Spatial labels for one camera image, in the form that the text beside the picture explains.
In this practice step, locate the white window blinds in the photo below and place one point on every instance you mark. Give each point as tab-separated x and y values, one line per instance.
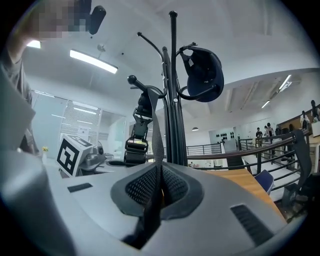
80	120

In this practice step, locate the black head camera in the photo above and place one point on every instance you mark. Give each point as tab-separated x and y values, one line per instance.
97	20

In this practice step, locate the white pendant lamp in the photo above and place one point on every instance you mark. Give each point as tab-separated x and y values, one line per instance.
195	128

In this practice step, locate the white smoke detector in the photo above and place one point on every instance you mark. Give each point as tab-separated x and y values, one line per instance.
101	47

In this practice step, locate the long ceiling light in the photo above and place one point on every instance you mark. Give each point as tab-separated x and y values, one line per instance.
93	61

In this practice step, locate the black metal railing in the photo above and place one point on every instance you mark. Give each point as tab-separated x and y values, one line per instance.
250	152

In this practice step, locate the narrow ceiling light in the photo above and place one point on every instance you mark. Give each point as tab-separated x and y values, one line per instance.
265	104
285	82

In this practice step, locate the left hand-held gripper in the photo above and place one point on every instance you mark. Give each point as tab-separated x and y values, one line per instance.
71	155

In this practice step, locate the black office chair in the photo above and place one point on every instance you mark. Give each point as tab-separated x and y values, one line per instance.
303	160

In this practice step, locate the dark navy cap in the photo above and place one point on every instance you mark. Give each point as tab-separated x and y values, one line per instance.
207	72

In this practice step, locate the black metal coat rack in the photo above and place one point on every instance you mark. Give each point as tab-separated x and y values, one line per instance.
173	75

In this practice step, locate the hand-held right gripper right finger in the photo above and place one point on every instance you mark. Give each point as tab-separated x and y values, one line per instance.
212	212

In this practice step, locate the wooden table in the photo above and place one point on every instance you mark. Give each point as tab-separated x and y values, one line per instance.
240	182

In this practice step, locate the person's grey shirt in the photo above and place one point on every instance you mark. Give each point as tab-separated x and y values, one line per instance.
15	105

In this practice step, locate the square ceiling light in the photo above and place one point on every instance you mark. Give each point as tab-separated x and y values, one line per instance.
33	44

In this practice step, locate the yellow flowers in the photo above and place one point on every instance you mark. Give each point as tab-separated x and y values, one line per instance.
45	149

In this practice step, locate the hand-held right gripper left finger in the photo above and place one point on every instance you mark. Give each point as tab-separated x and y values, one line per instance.
100	200

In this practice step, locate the blue chair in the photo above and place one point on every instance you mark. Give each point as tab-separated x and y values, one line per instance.
265	180

